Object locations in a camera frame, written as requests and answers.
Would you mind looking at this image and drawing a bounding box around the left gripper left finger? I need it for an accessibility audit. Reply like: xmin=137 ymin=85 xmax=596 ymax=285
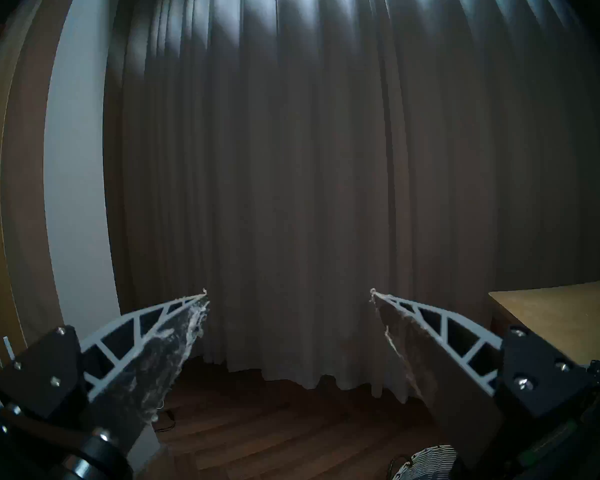
xmin=0 ymin=288 xmax=210 ymax=456

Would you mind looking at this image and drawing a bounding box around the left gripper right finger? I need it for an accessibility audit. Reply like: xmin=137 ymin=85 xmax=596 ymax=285
xmin=369 ymin=287 xmax=597 ymax=468

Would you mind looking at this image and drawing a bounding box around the woven wicker laundry hamper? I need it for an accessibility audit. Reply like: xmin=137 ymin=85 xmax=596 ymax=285
xmin=392 ymin=444 xmax=459 ymax=480

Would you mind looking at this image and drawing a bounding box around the light wooden table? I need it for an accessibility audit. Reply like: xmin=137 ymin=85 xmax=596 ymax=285
xmin=488 ymin=277 xmax=600 ymax=368

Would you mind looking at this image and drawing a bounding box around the grey pleated curtain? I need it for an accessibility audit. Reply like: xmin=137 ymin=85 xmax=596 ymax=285
xmin=102 ymin=0 xmax=600 ymax=406

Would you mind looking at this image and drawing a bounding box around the black floor cable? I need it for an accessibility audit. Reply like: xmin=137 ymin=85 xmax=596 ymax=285
xmin=151 ymin=408 xmax=179 ymax=433

